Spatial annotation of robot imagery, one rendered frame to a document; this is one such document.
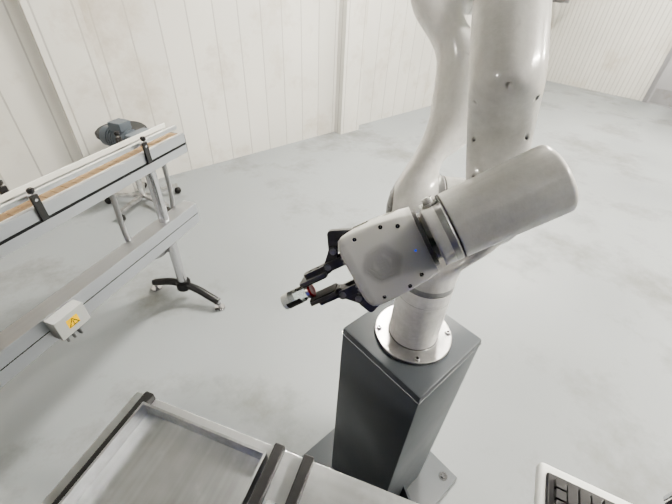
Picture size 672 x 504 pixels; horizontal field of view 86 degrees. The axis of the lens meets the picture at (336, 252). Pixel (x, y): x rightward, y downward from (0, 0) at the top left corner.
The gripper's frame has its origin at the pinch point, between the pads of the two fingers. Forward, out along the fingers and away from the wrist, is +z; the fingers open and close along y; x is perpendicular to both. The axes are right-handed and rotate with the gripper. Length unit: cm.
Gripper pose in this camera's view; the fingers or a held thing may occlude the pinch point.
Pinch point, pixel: (320, 285)
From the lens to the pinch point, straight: 48.9
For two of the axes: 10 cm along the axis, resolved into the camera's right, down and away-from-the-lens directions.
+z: -8.7, 4.2, 2.5
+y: 4.7, 8.6, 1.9
